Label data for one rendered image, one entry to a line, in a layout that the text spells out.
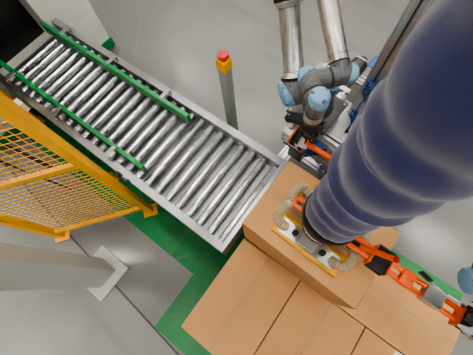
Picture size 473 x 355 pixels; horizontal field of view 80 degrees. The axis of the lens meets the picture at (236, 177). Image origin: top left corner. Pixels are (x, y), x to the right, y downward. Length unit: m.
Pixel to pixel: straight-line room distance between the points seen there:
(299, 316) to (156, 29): 3.09
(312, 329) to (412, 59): 1.52
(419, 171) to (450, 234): 2.26
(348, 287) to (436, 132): 1.04
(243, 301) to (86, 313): 1.32
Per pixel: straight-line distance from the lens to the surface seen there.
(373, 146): 0.50
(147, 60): 3.31
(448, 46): 0.38
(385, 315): 1.85
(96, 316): 2.56
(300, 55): 1.27
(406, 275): 1.30
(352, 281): 1.38
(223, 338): 1.74
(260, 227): 1.33
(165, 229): 2.40
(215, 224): 1.75
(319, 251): 1.31
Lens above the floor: 2.25
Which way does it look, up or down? 69 degrees down
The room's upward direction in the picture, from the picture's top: 10 degrees counter-clockwise
